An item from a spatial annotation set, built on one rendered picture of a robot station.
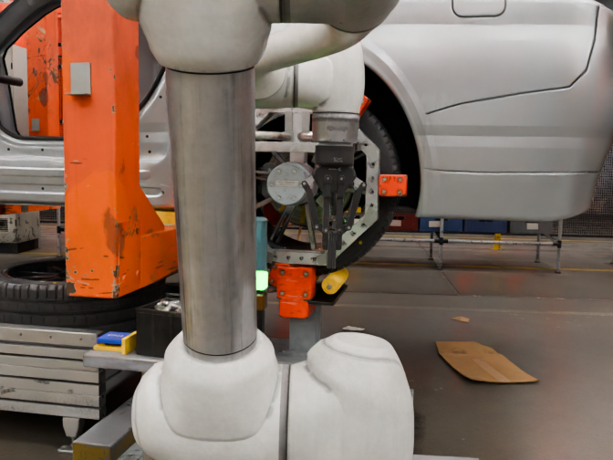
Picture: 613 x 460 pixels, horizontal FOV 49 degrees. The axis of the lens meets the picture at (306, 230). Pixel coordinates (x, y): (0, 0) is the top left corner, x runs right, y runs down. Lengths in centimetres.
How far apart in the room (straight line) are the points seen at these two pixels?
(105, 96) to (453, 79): 109
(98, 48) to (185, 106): 126
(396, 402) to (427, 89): 149
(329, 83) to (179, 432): 66
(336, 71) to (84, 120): 95
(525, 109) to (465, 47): 28
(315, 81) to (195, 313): 55
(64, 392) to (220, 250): 151
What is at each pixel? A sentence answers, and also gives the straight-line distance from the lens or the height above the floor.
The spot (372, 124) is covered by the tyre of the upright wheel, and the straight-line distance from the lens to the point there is 227.
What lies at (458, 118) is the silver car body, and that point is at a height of 107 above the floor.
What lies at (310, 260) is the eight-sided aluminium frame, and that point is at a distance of 224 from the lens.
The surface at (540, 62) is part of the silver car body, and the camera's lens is 231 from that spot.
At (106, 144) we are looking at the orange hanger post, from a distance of 198.
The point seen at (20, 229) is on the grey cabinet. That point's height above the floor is 22.
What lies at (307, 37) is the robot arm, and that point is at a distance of 100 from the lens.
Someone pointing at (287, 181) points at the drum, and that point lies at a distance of 208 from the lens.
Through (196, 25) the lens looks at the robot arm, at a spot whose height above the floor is 106.
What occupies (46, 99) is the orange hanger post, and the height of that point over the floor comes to 133.
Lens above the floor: 93
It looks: 6 degrees down
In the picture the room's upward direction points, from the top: 1 degrees clockwise
